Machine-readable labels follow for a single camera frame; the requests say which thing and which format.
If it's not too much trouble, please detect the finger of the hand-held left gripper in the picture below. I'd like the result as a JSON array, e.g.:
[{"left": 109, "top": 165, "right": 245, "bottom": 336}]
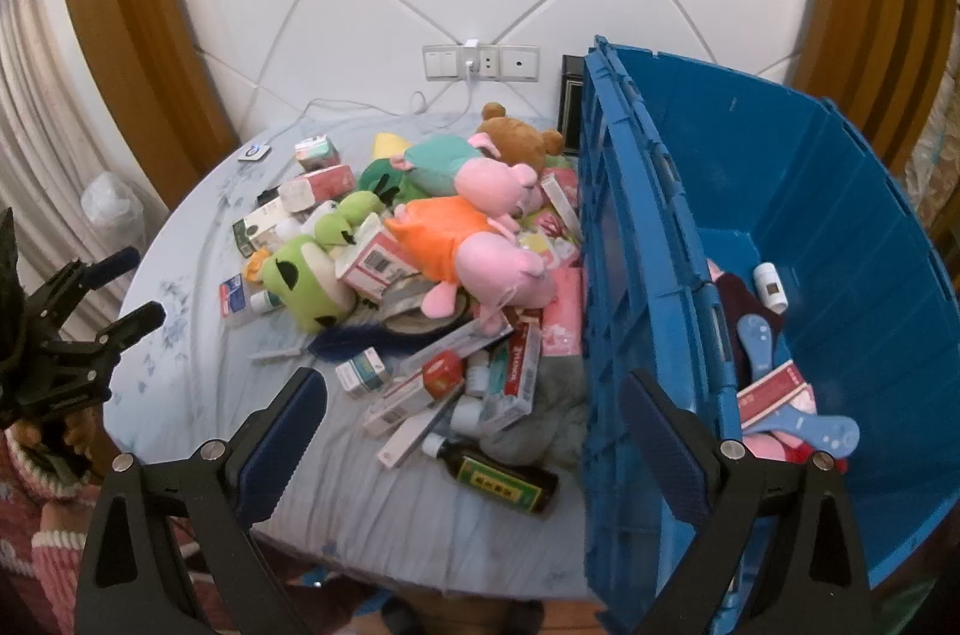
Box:
[
  {"left": 26, "top": 246, "right": 143, "bottom": 325},
  {"left": 37, "top": 300, "right": 167, "bottom": 381}
]

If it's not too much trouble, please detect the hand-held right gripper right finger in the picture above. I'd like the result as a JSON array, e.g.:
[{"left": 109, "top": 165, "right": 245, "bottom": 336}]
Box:
[{"left": 619, "top": 369, "right": 875, "bottom": 635}]

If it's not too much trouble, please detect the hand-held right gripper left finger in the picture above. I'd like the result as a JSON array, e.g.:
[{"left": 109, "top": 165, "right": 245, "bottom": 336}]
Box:
[{"left": 75, "top": 366, "right": 329, "bottom": 635}]

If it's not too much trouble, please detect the dark blue feather brush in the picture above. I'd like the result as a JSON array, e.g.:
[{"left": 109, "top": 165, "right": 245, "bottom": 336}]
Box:
[{"left": 309, "top": 314, "right": 402, "bottom": 366}]

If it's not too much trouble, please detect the large green frog plush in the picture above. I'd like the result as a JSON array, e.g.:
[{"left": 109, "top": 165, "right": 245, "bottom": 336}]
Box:
[{"left": 251, "top": 234, "right": 359, "bottom": 336}]

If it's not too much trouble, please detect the pig plush orange dress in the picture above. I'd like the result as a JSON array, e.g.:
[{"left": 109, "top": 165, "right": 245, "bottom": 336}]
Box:
[{"left": 382, "top": 196, "right": 560, "bottom": 336}]

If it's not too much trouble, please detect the blue plastic crate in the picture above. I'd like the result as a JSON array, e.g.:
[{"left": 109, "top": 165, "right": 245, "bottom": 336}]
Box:
[{"left": 581, "top": 34, "right": 960, "bottom": 635}]

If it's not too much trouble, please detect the pig plush teal dress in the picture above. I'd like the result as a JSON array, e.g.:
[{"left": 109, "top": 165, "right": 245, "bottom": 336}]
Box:
[{"left": 390, "top": 133, "right": 541, "bottom": 212}]

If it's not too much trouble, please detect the person's left forearm pink sleeve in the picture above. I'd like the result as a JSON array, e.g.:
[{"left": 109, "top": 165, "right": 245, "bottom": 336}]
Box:
[{"left": 0, "top": 432, "right": 102, "bottom": 635}]

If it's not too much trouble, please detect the person's left hand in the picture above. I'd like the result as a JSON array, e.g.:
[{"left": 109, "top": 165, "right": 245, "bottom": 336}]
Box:
[{"left": 11, "top": 410, "right": 95, "bottom": 482}]

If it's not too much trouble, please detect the clear plastic bag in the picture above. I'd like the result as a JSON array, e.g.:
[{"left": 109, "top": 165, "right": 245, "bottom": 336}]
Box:
[{"left": 81, "top": 171, "right": 147, "bottom": 254}]

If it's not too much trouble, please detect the small red blue box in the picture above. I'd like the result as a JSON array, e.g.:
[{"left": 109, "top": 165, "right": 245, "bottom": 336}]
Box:
[{"left": 219, "top": 275, "right": 250, "bottom": 320}]

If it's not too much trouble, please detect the green white small box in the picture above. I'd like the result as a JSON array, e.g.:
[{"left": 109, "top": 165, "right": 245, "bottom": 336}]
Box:
[{"left": 335, "top": 348, "right": 392, "bottom": 395}]

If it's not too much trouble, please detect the grey cloth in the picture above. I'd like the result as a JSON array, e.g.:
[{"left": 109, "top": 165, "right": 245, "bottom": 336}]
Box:
[{"left": 480, "top": 354, "right": 593, "bottom": 467}]

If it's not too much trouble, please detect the long white red box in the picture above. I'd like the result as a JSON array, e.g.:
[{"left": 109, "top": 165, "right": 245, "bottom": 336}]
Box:
[{"left": 362, "top": 365, "right": 470, "bottom": 437}]

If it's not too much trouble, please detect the red white flat box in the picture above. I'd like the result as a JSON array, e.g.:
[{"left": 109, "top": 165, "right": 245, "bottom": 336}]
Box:
[{"left": 737, "top": 359, "right": 807, "bottom": 422}]

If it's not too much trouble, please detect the light blue foot-shaped scoop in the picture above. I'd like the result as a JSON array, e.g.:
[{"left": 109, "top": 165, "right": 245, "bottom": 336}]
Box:
[
  {"left": 735, "top": 314, "right": 785, "bottom": 392},
  {"left": 742, "top": 414, "right": 862, "bottom": 456}
]

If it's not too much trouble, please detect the dark green white box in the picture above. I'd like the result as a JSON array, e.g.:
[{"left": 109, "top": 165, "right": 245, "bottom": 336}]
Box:
[{"left": 232, "top": 204, "right": 290, "bottom": 257}]

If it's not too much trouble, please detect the white curtain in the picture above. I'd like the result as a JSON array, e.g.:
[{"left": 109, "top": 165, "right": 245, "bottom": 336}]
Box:
[{"left": 0, "top": 0, "right": 151, "bottom": 321}]

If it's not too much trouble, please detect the dark brown medicine bottle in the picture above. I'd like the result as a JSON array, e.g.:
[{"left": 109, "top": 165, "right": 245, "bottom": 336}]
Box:
[{"left": 420, "top": 432, "right": 560, "bottom": 516}]

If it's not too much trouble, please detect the red green toothpaste box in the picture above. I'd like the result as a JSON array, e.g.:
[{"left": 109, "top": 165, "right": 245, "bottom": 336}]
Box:
[{"left": 480, "top": 316, "right": 545, "bottom": 430}]

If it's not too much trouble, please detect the maroon cloth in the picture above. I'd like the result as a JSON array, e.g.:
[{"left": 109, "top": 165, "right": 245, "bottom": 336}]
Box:
[{"left": 709, "top": 271, "right": 788, "bottom": 389}]

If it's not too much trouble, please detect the pink packet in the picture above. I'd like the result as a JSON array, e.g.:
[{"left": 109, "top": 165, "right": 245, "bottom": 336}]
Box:
[{"left": 541, "top": 267, "right": 586, "bottom": 357}]

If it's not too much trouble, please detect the small white bottle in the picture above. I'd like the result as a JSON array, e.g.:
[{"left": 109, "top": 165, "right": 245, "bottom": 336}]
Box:
[{"left": 448, "top": 395, "right": 485, "bottom": 432}]

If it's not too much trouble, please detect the white pill bottle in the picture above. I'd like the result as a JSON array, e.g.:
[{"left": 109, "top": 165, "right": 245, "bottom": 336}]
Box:
[{"left": 752, "top": 261, "right": 790, "bottom": 314}]

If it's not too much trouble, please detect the red white barcode box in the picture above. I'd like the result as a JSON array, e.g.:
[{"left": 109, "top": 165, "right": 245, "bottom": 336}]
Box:
[{"left": 334, "top": 228, "right": 421, "bottom": 302}]

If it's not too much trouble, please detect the red white medicine box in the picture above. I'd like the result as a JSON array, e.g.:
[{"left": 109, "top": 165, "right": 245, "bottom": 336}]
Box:
[{"left": 279, "top": 164, "right": 357, "bottom": 209}]

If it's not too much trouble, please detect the pink green small box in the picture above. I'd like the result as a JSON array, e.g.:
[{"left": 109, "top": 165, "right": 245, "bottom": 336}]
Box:
[{"left": 294, "top": 133, "right": 342, "bottom": 170}]

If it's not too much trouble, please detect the small green frog plush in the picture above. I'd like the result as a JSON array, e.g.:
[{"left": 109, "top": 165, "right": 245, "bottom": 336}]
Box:
[{"left": 304, "top": 191, "right": 387, "bottom": 250}]

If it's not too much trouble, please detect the dark green plush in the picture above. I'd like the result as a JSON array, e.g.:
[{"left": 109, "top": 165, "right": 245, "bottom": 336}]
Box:
[{"left": 358, "top": 159, "right": 421, "bottom": 209}]

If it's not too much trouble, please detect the brown teddy bear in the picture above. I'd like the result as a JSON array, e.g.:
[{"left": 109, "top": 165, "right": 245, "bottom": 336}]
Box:
[{"left": 476, "top": 103, "right": 565, "bottom": 171}]

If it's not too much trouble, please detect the wooden wall trim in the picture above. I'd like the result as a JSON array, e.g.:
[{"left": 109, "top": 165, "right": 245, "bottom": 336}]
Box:
[
  {"left": 52, "top": 0, "right": 241, "bottom": 186},
  {"left": 787, "top": 0, "right": 960, "bottom": 157}
]

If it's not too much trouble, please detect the black picture frame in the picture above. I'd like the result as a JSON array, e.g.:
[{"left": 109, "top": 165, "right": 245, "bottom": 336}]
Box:
[{"left": 556, "top": 54, "right": 590, "bottom": 157}]

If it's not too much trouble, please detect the white charger cable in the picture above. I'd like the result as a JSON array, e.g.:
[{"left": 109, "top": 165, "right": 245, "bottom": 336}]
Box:
[{"left": 262, "top": 71, "right": 496, "bottom": 145}]

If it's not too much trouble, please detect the white wall socket panel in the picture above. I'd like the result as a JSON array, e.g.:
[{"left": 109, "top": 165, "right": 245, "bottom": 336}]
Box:
[{"left": 422, "top": 44, "right": 542, "bottom": 83}]

